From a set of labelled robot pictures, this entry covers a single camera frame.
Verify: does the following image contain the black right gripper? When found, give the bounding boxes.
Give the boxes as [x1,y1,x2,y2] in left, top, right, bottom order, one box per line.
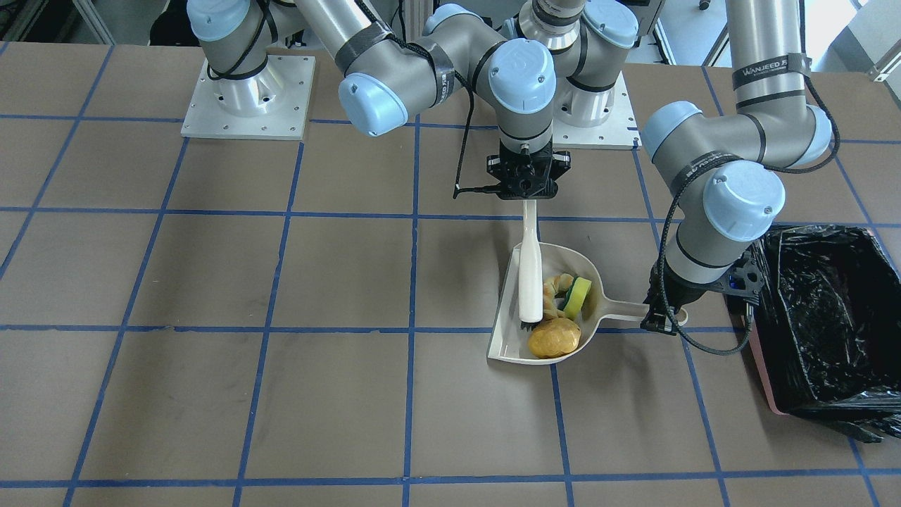
[486,144,572,200]

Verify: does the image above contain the yellow sponge piece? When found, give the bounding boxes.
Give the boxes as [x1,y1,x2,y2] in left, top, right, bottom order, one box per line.
[562,277,592,320]

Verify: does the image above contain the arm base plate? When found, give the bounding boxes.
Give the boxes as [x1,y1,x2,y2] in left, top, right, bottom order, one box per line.
[553,73,643,150]
[181,55,316,141]

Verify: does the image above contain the beige hand brush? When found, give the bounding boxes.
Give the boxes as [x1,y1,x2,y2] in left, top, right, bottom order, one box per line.
[518,199,543,330]

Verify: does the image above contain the beige plastic dustpan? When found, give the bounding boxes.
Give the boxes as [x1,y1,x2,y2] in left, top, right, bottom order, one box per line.
[487,242,666,365]

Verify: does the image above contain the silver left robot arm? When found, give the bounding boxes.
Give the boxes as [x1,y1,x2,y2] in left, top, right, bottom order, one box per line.
[579,1,842,334]

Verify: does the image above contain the bin with black bag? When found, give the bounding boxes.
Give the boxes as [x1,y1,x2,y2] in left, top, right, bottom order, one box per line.
[750,224,900,443]

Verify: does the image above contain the orange peel scrap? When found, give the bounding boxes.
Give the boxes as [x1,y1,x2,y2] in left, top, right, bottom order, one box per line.
[543,273,574,320]

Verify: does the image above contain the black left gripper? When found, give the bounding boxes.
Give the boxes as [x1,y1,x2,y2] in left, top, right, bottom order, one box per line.
[640,264,705,336]

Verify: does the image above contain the yellow ball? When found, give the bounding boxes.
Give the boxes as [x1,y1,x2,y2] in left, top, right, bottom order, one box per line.
[527,318,581,358]

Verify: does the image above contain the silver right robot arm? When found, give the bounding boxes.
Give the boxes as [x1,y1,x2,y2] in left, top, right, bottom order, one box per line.
[186,1,572,200]

